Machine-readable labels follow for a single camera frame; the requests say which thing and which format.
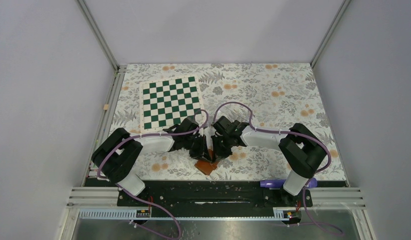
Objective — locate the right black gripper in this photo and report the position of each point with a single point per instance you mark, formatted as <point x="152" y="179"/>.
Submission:
<point x="218" y="154"/>

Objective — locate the brown leather card holder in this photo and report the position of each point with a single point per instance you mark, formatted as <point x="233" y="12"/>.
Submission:
<point x="206" y="167"/>

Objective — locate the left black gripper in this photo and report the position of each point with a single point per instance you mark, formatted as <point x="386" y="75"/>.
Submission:
<point x="202" y="152"/>

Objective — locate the green white chessboard mat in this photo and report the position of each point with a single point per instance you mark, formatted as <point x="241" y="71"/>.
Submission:
<point x="166" y="102"/>

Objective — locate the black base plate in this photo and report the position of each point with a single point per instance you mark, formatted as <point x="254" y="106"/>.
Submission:
<point x="220" y="200"/>

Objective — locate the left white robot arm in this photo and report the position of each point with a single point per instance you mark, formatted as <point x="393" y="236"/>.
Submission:
<point x="117" y="155"/>

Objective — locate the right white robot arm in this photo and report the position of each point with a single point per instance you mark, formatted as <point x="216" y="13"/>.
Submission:
<point x="300" y="147"/>

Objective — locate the floral tablecloth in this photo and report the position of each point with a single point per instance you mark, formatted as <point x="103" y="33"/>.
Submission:
<point x="278" y="94"/>

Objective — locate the purple marker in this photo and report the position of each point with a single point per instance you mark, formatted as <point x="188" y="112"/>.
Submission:
<point x="278" y="183"/>

